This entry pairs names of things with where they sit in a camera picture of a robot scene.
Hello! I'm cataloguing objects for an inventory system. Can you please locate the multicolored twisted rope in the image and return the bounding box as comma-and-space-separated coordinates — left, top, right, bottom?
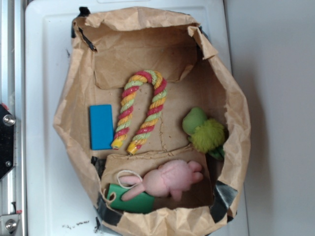
110, 69, 168, 156

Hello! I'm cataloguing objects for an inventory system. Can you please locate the aluminium frame rail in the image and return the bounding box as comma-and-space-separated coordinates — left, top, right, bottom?
0, 0, 29, 236

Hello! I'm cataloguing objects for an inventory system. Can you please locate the green fuzzy plush toy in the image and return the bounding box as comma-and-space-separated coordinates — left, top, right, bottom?
182, 107, 226, 161

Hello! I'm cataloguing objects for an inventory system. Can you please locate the pink plush bunny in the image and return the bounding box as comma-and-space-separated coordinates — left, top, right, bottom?
117, 160, 203, 201

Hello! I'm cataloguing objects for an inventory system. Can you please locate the black metal bracket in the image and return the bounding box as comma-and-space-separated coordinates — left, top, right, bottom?
0, 103, 16, 180

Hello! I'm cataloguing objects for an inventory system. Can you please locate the green rectangular block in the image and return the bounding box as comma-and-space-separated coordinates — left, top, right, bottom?
107, 184, 155, 213

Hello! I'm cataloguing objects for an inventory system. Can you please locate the blue rectangular block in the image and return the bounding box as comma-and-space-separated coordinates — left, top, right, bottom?
90, 104, 114, 150

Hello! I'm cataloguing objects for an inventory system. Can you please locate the white plastic tray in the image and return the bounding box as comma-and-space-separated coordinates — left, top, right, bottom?
24, 0, 256, 236

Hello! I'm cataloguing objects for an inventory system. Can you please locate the brown paper bag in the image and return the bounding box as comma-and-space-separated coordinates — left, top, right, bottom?
54, 7, 251, 236

